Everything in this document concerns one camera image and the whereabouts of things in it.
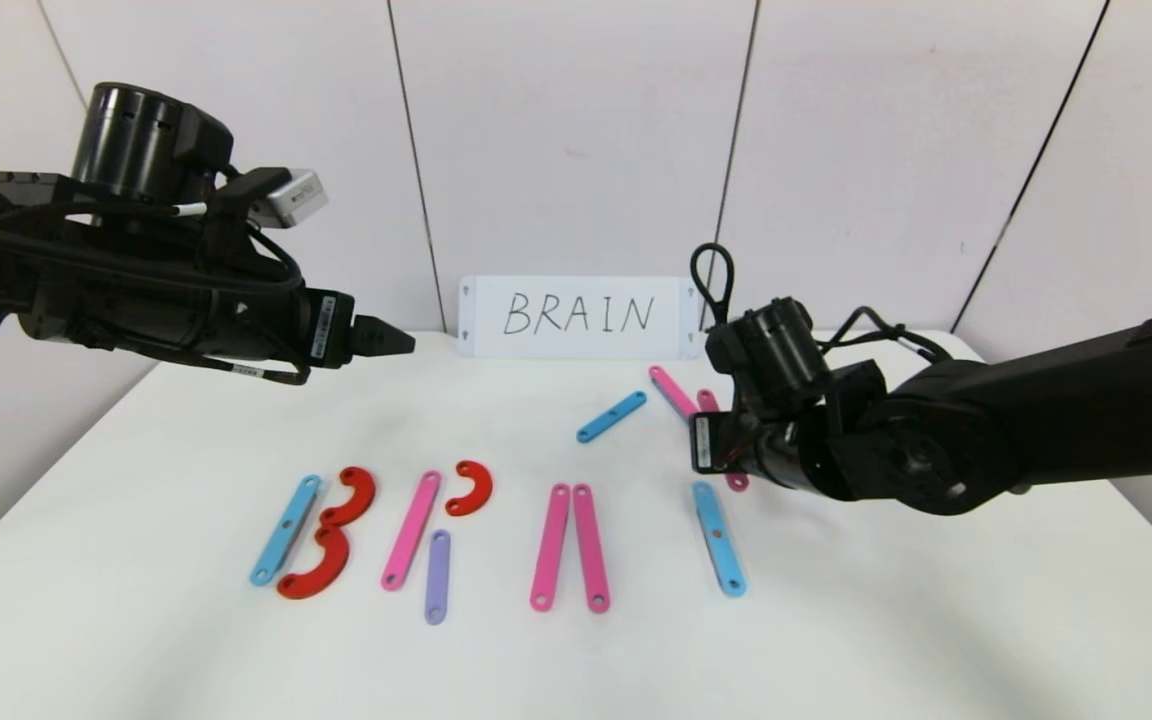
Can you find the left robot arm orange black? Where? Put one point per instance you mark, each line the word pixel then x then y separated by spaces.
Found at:
pixel 116 290

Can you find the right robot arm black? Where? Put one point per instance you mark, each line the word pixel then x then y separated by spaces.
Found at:
pixel 986 420

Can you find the short purple bar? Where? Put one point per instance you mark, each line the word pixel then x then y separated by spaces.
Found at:
pixel 437 577

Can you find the small red curved piece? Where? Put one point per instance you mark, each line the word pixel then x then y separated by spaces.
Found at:
pixel 483 488

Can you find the white BRAIN sign card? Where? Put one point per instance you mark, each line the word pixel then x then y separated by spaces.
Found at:
pixel 576 345

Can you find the long blue bar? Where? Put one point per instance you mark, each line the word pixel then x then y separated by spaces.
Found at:
pixel 285 530
pixel 718 538

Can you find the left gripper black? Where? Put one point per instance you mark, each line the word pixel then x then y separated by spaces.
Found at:
pixel 330 328

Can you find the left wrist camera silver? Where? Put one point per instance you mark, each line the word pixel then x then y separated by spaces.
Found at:
pixel 291 198

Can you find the short blue bar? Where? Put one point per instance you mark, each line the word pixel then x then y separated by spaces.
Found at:
pixel 611 417

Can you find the long pink bar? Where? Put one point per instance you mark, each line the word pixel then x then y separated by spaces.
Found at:
pixel 708 400
pixel 412 530
pixel 591 548
pixel 549 548

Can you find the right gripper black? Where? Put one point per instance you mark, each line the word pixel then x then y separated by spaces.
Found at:
pixel 703 443

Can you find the pink bar with grey underside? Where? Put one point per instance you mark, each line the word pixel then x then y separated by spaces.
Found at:
pixel 671 390

